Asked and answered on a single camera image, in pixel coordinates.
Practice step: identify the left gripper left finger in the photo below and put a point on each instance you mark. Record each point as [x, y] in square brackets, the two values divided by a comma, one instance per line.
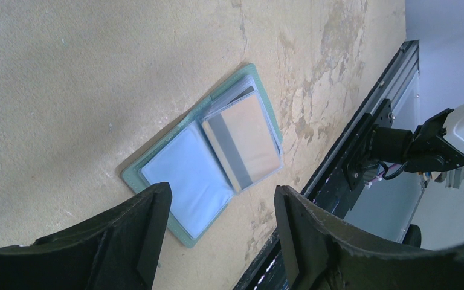
[116, 249]

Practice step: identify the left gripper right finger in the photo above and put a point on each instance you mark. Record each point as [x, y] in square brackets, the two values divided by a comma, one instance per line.
[322, 251]

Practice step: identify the green card holder wallet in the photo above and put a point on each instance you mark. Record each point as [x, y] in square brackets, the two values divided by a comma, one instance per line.
[185, 160]

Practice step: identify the beige credit card grey stripe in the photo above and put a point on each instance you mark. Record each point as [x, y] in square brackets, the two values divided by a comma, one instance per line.
[243, 141]

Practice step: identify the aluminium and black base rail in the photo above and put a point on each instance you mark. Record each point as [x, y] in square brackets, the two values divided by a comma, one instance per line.
[338, 181]

